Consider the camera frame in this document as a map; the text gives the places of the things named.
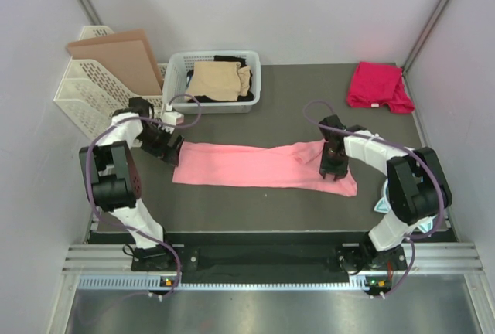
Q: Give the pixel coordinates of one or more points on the brown cardboard folder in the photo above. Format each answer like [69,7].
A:
[127,55]

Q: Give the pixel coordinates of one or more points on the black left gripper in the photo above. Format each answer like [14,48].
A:
[171,158]

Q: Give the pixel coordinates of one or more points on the pink t shirt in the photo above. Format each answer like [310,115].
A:
[288,166]

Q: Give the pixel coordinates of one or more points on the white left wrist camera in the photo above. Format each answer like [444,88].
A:
[171,118]

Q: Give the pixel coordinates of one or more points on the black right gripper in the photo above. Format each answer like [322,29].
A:
[340,172]

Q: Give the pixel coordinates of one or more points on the beige folded garment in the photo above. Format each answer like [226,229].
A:
[212,82]

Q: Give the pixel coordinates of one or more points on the black garment in basket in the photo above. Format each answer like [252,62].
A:
[228,59]

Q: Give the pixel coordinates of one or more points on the white perforated file organizer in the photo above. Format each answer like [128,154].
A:
[89,94]

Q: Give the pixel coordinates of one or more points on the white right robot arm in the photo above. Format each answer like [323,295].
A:
[416,184]

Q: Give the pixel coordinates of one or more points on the teal cat ear headphones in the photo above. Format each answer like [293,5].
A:
[383,206]

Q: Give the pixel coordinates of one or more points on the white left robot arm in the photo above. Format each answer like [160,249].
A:
[111,176]

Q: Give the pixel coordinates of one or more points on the red t shirt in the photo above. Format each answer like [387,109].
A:
[376,85]

